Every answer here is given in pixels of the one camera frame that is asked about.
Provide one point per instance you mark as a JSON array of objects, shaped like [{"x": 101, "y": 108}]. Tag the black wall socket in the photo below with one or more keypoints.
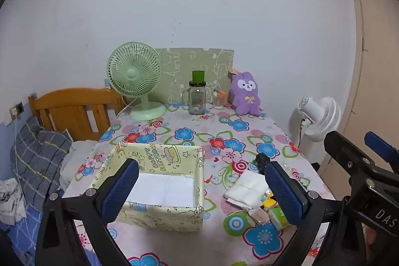
[{"x": 19, "y": 107}]

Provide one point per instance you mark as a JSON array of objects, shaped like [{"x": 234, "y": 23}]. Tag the beige door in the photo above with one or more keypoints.
[{"x": 371, "y": 66}]

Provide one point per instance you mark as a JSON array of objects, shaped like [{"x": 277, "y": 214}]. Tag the small grey square packet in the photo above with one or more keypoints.
[{"x": 259, "y": 216}]

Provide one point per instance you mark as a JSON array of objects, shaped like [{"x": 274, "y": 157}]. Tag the purple plush rabbit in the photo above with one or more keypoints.
[{"x": 246, "y": 94}]

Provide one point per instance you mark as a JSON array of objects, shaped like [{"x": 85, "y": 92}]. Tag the black plastic bag roll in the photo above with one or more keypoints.
[{"x": 261, "y": 161}]

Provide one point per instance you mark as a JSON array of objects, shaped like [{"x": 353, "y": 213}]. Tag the white pillow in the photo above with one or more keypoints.
[{"x": 78, "y": 157}]

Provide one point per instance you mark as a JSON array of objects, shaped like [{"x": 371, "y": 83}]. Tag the small orange tag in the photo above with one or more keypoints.
[{"x": 232, "y": 71}]

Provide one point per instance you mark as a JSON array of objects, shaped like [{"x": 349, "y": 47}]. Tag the green desk fan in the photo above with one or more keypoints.
[{"x": 134, "y": 72}]

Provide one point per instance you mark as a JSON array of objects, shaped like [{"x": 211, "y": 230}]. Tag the small jar with orange lid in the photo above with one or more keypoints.
[{"x": 219, "y": 100}]

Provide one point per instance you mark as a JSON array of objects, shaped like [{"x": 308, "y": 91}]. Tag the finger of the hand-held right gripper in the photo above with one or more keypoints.
[
  {"x": 346, "y": 153},
  {"x": 378, "y": 141}
]

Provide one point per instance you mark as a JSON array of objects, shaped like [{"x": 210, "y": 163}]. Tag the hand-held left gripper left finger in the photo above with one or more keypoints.
[{"x": 120, "y": 191}]

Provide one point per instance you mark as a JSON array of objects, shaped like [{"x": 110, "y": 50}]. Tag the wooden bed headboard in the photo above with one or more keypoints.
[{"x": 71, "y": 107}]

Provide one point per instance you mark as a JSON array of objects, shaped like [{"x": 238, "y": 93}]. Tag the crumpled white cloth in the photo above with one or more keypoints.
[{"x": 11, "y": 200}]

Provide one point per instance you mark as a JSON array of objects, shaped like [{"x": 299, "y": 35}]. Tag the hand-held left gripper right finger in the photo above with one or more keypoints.
[{"x": 283, "y": 191}]

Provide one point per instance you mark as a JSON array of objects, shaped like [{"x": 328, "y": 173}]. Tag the green tissue packet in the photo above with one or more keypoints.
[{"x": 279, "y": 219}]

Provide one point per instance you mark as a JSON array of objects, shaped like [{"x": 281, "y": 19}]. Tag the green patterned cardboard sheet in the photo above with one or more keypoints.
[{"x": 187, "y": 63}]

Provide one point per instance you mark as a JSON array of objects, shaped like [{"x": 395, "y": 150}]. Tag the blue bed sheet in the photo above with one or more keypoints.
[{"x": 21, "y": 241}]

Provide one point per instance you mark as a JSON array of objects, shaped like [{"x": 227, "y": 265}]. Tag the glass mug with green lid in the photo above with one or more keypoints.
[{"x": 197, "y": 97}]

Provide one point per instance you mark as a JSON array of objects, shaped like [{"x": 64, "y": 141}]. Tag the white wall socket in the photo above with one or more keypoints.
[{"x": 13, "y": 113}]

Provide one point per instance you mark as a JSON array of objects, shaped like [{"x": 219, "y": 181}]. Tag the yellow cartoon storage box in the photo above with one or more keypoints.
[{"x": 165, "y": 157}]

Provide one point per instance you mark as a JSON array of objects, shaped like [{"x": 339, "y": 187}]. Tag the grey plaid pillow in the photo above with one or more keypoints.
[{"x": 40, "y": 157}]

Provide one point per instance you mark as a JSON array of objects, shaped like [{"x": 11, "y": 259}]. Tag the small yellow packet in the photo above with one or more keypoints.
[{"x": 267, "y": 201}]

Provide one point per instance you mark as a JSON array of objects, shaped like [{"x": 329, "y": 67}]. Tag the white cotton pads pack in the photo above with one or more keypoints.
[{"x": 247, "y": 191}]

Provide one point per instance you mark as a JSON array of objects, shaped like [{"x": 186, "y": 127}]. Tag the white standing fan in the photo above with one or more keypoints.
[{"x": 321, "y": 116}]

